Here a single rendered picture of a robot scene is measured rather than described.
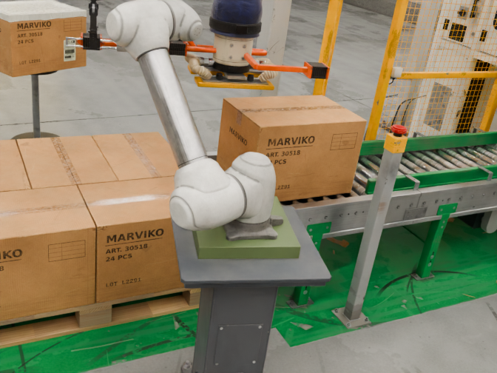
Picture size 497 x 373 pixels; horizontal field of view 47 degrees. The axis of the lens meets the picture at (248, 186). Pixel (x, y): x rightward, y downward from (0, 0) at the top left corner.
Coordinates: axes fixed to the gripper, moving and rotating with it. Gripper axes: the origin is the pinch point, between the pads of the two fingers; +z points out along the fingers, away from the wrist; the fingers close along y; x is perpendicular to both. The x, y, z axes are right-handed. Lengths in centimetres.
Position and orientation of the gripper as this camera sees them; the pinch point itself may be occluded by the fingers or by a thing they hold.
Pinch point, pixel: (93, 40)
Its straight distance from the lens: 250.4
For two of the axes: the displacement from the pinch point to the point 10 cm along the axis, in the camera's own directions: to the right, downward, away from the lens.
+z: -1.3, 8.9, 4.4
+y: -2.3, -4.5, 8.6
